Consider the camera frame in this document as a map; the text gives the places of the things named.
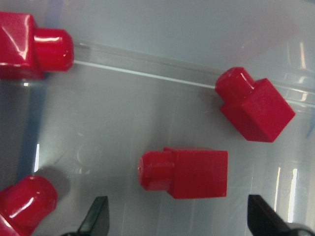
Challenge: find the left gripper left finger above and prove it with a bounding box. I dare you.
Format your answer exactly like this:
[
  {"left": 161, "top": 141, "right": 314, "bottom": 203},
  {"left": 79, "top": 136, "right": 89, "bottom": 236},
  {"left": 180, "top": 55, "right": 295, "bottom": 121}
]
[{"left": 63, "top": 196, "right": 110, "bottom": 236}]

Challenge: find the clear plastic storage box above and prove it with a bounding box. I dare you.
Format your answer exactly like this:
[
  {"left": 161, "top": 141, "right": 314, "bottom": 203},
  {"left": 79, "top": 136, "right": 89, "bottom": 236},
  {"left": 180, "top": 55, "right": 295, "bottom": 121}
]
[{"left": 0, "top": 0, "right": 315, "bottom": 236}]

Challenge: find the red block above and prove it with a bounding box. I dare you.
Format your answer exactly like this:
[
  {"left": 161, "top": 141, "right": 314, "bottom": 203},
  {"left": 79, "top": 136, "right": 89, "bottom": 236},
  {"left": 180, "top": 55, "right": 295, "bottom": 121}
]
[
  {"left": 0, "top": 175, "right": 58, "bottom": 236},
  {"left": 137, "top": 147, "right": 228, "bottom": 199},
  {"left": 0, "top": 12, "right": 74, "bottom": 80},
  {"left": 215, "top": 67, "right": 295, "bottom": 143}
]

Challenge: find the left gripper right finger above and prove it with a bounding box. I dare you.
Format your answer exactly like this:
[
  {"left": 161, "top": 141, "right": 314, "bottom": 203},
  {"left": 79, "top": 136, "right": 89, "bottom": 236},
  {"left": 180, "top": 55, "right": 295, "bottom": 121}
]
[{"left": 247, "top": 194, "right": 315, "bottom": 236}]

